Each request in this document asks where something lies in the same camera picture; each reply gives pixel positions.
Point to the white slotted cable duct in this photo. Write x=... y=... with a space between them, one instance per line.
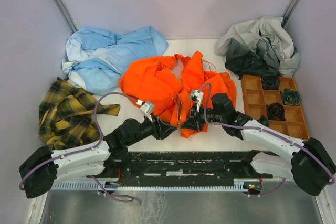
x=171 y=183

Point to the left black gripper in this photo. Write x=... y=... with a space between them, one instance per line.
x=161 y=130

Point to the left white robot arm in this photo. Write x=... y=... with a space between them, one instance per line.
x=46 y=168

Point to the light blue garment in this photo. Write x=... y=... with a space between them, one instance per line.
x=97 y=58

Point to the wooden compartment tray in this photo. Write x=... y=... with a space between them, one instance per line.
x=257 y=100

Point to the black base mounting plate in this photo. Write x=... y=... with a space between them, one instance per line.
x=227 y=165

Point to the black rolled sock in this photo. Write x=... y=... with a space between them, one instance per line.
x=270 y=82
x=275 y=111

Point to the black rolled sock centre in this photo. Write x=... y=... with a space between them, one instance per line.
x=275 y=111

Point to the yellow black plaid shirt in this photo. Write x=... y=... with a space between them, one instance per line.
x=66 y=117

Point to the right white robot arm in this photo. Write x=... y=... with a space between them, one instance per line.
x=307 y=163

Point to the dark rolled sock front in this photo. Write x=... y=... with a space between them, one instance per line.
x=264 y=121

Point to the orange jacket pink lining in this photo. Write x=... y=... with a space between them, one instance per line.
x=167 y=82

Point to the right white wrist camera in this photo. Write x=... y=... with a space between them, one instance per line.
x=197 y=97

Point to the grey crumpled garment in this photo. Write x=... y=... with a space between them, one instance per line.
x=267 y=36

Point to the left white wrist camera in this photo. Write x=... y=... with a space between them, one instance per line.
x=147 y=108

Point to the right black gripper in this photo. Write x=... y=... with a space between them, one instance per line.
x=195 y=122

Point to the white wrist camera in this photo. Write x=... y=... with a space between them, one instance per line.
x=147 y=108
x=197 y=97

